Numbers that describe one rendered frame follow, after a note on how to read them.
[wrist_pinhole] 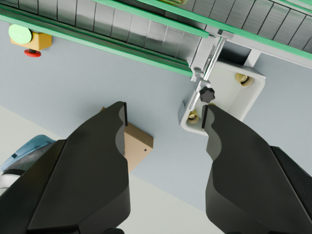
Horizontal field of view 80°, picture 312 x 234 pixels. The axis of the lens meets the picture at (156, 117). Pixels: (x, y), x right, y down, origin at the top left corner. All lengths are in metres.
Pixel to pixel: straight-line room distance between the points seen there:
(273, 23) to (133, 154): 0.54
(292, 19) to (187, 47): 0.22
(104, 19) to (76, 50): 0.20
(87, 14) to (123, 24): 0.08
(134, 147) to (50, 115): 0.32
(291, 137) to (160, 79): 0.54
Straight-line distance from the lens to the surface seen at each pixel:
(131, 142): 0.66
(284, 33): 0.52
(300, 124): 0.85
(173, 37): 0.45
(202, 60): 0.46
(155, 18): 0.36
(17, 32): 0.57
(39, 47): 0.59
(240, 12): 0.47
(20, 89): 0.77
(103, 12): 0.46
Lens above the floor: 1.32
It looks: 59 degrees down
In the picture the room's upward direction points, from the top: 178 degrees counter-clockwise
